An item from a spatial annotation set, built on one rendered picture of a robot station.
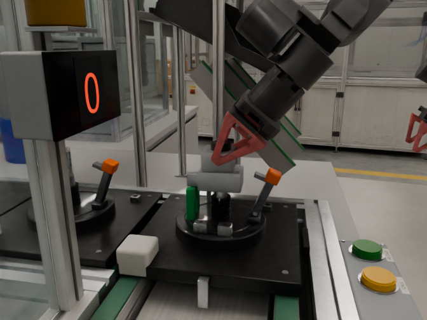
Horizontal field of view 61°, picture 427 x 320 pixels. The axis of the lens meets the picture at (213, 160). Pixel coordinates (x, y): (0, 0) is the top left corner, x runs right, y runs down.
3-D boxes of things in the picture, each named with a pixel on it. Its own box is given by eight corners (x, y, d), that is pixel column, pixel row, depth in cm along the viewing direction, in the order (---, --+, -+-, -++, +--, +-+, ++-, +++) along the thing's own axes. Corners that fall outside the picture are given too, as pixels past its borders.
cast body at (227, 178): (243, 182, 57) (244, 139, 54) (240, 193, 52) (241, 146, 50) (190, 180, 58) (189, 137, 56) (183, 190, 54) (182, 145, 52)
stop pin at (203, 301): (210, 303, 47) (210, 276, 46) (208, 308, 46) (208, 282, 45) (199, 301, 47) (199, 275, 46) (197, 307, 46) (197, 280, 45)
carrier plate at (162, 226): (295, 213, 67) (297, 202, 66) (300, 298, 44) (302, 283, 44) (170, 203, 71) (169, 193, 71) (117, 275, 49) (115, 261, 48)
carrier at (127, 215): (163, 202, 72) (160, 140, 68) (106, 274, 49) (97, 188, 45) (52, 193, 76) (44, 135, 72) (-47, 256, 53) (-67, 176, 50)
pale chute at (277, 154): (290, 160, 86) (304, 148, 84) (279, 178, 74) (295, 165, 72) (211, 71, 87) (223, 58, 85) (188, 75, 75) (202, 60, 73)
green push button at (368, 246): (377, 251, 54) (379, 240, 53) (384, 267, 50) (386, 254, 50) (349, 249, 55) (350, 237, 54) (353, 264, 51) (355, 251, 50)
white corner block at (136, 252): (160, 260, 52) (159, 235, 51) (149, 280, 48) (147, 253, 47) (129, 257, 53) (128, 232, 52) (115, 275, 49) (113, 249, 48)
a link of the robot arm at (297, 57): (341, 55, 44) (338, 57, 49) (298, 17, 44) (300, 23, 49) (300, 98, 46) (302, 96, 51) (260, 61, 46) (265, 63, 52)
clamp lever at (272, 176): (260, 213, 56) (282, 171, 54) (260, 219, 54) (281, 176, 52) (239, 204, 57) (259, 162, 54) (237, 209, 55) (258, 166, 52)
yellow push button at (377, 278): (389, 280, 48) (391, 266, 47) (398, 300, 44) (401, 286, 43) (357, 277, 48) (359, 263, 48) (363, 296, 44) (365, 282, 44)
